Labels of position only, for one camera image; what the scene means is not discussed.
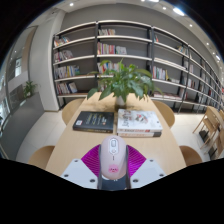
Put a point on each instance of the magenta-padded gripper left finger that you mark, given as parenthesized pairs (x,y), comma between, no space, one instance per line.
(77,171)

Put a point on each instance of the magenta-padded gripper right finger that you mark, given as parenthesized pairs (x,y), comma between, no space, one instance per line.
(148,170)

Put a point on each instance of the pink computer mouse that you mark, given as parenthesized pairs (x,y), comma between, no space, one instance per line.
(113,160)

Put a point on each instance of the white book with red spine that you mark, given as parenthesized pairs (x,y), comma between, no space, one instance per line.
(140,134)

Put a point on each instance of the round-backed wooden chair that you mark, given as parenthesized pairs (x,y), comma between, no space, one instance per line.
(71,110)
(41,156)
(166,113)
(190,155)

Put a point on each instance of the white illustrated book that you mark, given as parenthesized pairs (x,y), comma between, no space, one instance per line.
(138,120)

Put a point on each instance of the black book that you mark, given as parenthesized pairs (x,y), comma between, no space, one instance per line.
(93,120)

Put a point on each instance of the group of slatted wooden chairs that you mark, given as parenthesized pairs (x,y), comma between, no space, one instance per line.
(211,121)

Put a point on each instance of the green potted table plant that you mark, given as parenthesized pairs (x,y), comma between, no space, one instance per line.
(125,81)

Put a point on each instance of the small green potted plant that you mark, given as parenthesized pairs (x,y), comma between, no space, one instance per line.
(29,88)

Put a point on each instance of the grey bookshelf unit with books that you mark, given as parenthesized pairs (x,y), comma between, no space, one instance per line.
(133,43)

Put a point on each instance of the group of ceiling lights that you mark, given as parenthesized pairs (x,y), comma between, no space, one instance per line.
(178,11)

